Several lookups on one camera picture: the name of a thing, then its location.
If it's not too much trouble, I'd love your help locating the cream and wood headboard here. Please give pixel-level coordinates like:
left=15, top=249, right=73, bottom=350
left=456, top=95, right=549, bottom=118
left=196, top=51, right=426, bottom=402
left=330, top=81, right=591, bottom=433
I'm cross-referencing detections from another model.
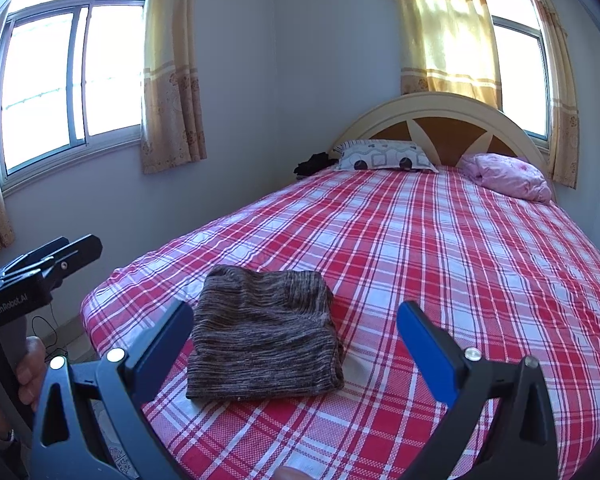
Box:
left=332, top=92, right=558, bottom=203

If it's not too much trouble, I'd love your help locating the white patterned pillow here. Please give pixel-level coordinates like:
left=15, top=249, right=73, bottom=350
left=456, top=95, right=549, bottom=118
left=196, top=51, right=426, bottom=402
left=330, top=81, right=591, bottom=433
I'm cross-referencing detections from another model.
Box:
left=332, top=140, right=438, bottom=174

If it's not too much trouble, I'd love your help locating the brown knit sweater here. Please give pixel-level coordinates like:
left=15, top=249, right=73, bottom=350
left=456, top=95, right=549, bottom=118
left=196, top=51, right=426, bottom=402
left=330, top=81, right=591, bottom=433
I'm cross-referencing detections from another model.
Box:
left=186, top=265, right=346, bottom=402

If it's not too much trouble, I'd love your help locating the dark cloth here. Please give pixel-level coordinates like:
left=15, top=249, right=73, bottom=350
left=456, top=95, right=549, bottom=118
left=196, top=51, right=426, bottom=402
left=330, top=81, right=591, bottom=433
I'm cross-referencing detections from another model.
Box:
left=294, top=151, right=340, bottom=178

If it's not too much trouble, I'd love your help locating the person's right hand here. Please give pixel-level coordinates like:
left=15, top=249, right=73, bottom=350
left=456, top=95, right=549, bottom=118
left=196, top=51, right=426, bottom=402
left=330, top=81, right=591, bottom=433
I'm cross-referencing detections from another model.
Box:
left=274, top=465, right=313, bottom=480

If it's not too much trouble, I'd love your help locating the bed with red plaid sheet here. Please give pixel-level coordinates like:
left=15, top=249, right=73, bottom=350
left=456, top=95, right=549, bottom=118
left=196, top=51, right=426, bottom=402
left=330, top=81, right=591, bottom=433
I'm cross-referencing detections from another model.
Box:
left=80, top=162, right=600, bottom=480

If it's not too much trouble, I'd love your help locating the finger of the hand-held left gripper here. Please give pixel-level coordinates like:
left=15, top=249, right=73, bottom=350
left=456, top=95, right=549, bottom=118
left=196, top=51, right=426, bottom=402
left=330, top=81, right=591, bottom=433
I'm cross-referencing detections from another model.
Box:
left=39, top=234, right=103, bottom=291
left=2, top=236, right=74, bottom=277

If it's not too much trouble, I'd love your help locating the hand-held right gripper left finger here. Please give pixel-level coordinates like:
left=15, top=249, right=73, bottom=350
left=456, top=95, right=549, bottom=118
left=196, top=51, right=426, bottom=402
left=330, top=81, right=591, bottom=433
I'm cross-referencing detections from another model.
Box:
left=30, top=300, right=196, bottom=480

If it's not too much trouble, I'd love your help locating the wide sliding window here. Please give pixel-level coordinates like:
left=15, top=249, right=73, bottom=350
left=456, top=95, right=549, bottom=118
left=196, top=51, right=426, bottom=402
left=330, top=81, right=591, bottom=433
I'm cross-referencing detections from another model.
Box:
left=0, top=0, right=148, bottom=178

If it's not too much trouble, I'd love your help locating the black floor cable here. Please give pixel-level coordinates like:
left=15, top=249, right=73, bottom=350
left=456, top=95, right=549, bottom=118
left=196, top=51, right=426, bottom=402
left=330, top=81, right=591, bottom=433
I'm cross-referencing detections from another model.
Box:
left=31, top=300, right=68, bottom=358

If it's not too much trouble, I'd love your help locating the narrow sliding window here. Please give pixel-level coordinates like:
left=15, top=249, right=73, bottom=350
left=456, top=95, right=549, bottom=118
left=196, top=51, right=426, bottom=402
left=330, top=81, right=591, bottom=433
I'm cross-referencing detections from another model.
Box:
left=477, top=0, right=553, bottom=142

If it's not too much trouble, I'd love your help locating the person's left hand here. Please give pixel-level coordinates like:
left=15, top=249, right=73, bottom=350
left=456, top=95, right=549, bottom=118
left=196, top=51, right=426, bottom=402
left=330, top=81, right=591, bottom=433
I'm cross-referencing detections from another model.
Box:
left=17, top=335, right=47, bottom=411

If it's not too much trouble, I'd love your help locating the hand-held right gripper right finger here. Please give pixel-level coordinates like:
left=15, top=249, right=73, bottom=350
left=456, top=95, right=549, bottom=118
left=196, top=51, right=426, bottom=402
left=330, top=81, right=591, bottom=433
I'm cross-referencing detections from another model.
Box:
left=396, top=301, right=561, bottom=480

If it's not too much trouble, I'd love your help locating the pink pillow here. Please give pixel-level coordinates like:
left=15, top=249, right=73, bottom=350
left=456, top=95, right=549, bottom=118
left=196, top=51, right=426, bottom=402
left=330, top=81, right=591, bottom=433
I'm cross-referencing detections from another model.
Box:
left=457, top=153, right=553, bottom=204

